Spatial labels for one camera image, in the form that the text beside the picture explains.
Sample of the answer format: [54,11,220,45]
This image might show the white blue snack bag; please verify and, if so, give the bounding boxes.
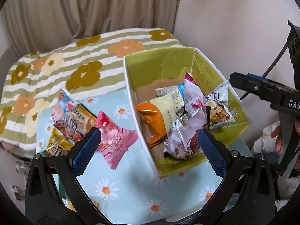
[155,83,185,115]

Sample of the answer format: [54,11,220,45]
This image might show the pale pink brown snack bag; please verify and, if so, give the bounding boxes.
[163,109,207,160]

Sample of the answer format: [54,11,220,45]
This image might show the brown red striped snack bag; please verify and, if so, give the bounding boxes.
[51,104,97,143]

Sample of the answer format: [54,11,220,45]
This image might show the light blue daisy tablecloth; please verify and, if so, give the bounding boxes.
[37,89,222,224]

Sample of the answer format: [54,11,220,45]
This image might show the beige curtain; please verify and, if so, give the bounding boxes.
[1,0,179,56]

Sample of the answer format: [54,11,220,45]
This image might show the gold yellow snack packet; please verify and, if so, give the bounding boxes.
[42,127,73,157]

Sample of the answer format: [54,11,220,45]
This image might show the rice cracker nut packet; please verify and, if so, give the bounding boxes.
[205,81,236,129]

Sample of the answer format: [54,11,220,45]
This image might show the shrimp flakes snack bag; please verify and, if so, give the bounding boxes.
[51,88,79,123]

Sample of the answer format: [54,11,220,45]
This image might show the white fleece right sleeve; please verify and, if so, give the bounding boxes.
[251,121,299,210]

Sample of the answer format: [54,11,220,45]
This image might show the person's right hand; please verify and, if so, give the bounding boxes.
[270,119,300,157]

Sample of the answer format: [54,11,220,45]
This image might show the green cardboard box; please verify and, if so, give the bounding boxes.
[123,47,250,176]

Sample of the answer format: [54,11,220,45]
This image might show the pink white candy bag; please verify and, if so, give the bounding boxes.
[184,73,210,116]

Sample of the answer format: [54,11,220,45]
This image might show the orange yellow chip bag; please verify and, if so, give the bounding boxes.
[135,93,176,148]

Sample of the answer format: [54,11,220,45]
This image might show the pink strawberry snack bag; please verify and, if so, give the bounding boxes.
[96,111,138,170]

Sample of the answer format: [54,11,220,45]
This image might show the floral striped green quilt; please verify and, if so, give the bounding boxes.
[1,28,180,151]

